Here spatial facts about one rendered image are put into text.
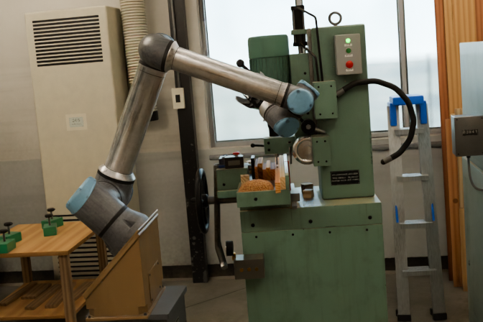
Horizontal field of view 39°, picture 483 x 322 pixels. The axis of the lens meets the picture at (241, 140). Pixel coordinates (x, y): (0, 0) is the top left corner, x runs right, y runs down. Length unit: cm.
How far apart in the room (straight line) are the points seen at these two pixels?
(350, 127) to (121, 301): 116
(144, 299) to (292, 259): 70
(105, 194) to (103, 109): 174
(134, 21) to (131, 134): 174
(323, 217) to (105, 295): 93
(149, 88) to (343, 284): 112
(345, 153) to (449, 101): 142
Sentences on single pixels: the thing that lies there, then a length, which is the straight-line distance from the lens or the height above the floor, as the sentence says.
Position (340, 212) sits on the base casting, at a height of 77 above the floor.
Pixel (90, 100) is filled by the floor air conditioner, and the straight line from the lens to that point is 428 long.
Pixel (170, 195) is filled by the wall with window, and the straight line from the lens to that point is 453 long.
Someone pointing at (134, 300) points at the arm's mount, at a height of 62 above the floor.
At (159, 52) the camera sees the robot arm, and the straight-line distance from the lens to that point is 245.
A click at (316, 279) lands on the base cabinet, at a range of 290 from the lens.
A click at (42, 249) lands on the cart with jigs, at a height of 53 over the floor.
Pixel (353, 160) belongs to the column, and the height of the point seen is 96.
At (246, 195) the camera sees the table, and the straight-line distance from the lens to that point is 269.
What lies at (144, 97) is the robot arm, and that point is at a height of 130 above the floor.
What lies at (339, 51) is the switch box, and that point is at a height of 141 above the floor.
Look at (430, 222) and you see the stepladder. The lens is 369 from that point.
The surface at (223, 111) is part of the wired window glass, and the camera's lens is 445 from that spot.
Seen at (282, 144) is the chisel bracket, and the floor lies 104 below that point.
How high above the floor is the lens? 141
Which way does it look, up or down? 7 degrees down
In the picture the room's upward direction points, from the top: 5 degrees counter-clockwise
